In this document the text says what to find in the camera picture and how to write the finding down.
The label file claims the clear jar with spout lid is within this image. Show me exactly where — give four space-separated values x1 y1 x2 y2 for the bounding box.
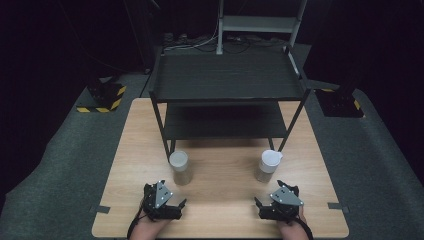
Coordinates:
254 149 284 184

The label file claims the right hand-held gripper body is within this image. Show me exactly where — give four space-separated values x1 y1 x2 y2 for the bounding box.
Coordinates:
258 179 305 222

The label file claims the grey tape piece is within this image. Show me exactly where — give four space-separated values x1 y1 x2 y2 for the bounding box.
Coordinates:
88 204 111 215
326 201 351 214

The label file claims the white floor cable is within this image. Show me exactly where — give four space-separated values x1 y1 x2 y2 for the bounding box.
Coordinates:
163 19 220 53

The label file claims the grey metal stand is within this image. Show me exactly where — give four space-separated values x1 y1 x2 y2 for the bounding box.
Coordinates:
215 0 308 56

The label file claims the black two-tier metal rack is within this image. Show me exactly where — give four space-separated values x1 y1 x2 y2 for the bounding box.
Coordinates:
148 44 313 164

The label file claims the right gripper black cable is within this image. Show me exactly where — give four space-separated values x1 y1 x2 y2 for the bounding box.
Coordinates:
293 213 315 240

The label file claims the yellow-black striped stand base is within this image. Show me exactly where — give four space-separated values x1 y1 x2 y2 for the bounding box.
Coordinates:
314 87 365 119
75 75 128 114

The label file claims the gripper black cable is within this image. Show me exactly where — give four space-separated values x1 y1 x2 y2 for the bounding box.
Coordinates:
293 213 315 240
126 205 148 240

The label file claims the black power strip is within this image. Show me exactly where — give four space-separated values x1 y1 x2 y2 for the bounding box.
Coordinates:
162 32 189 45

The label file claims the person's right hand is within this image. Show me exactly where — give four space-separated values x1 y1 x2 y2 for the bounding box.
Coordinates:
275 205 311 240

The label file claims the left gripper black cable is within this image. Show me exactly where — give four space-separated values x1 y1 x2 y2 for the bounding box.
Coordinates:
126 205 148 240

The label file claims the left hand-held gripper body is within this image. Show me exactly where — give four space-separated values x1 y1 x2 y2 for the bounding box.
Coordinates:
142 179 183 222

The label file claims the black floor cable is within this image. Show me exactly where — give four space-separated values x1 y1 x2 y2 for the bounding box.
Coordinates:
194 33 289 55

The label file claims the person's left hand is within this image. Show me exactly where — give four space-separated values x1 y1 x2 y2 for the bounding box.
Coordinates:
129 209 173 240

